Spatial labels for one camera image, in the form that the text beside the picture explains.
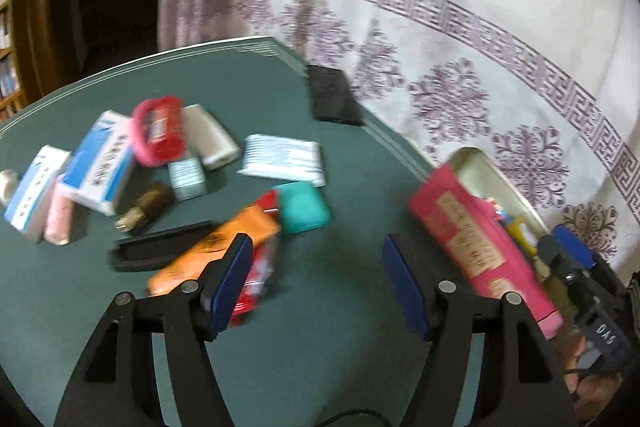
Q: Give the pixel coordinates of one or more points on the red snack packet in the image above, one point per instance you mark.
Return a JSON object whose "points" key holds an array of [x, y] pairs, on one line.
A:
{"points": [[259, 274]]}

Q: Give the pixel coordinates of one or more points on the small teal box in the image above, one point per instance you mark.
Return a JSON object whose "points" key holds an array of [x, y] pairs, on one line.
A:
{"points": [[186, 177]]}

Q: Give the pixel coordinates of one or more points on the person's right hand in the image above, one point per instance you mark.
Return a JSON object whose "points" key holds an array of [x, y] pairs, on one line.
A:
{"points": [[597, 389]]}

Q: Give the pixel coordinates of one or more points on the pink hair roller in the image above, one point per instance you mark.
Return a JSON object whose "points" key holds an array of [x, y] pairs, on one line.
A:
{"points": [[59, 217]]}

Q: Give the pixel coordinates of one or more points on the large blue white medicine box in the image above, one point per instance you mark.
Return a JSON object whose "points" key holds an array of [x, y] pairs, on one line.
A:
{"points": [[97, 167]]}

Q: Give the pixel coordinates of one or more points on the small brown bottle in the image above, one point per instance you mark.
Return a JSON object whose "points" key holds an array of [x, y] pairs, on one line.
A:
{"points": [[150, 204]]}

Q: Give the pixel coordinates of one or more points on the red packet with pink band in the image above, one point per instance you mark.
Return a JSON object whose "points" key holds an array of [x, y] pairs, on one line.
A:
{"points": [[165, 132]]}

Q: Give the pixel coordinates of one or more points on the white roll in plastic bag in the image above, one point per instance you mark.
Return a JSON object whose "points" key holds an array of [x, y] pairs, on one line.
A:
{"points": [[7, 187]]}

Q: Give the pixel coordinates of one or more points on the white rectangular case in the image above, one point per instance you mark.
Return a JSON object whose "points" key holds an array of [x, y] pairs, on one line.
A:
{"points": [[212, 139]]}

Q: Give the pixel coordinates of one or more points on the cotton swab pack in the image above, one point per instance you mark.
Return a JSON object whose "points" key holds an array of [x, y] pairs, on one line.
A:
{"points": [[280, 159]]}

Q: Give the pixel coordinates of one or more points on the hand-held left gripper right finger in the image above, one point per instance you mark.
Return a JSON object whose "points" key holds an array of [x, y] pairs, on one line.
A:
{"points": [[405, 287]]}

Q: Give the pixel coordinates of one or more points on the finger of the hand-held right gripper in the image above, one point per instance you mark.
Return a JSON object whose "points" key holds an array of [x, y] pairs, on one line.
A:
{"points": [[572, 244]]}

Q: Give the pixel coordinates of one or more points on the small blue white medicine box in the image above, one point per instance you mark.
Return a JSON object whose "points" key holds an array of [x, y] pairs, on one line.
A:
{"points": [[35, 187]]}

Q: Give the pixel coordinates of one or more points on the black comb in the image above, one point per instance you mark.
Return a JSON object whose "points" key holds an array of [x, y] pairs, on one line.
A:
{"points": [[150, 249]]}

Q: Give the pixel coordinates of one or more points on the teal case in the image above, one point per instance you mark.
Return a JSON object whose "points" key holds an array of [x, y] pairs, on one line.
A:
{"points": [[302, 207]]}

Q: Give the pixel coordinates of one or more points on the pink tin container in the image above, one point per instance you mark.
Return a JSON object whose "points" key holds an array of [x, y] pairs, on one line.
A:
{"points": [[475, 247]]}

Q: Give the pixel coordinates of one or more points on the wooden bookshelf with books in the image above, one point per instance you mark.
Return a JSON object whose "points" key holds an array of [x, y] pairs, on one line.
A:
{"points": [[7, 57]]}

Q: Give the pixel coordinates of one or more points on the black wallet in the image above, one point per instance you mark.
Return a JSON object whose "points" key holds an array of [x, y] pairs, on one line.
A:
{"points": [[332, 97]]}

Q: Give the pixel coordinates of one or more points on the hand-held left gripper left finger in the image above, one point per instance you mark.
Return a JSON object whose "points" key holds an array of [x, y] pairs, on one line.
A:
{"points": [[230, 287]]}

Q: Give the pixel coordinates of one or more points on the orange tube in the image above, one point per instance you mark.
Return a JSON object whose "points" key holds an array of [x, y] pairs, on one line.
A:
{"points": [[210, 252]]}

